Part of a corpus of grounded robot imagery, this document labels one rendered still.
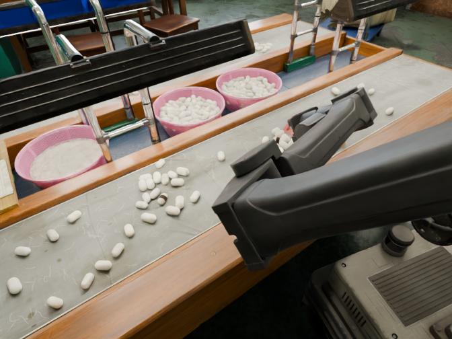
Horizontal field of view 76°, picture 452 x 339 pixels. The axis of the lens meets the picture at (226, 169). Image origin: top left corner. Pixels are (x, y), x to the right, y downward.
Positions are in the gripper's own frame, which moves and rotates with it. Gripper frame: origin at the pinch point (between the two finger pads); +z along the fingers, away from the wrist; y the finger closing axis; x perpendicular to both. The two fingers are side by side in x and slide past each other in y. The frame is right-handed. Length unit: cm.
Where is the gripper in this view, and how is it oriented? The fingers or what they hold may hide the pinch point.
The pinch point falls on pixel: (286, 130)
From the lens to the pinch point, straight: 86.4
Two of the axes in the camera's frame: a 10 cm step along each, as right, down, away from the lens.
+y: -8.1, 4.2, -4.1
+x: 4.0, 9.1, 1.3
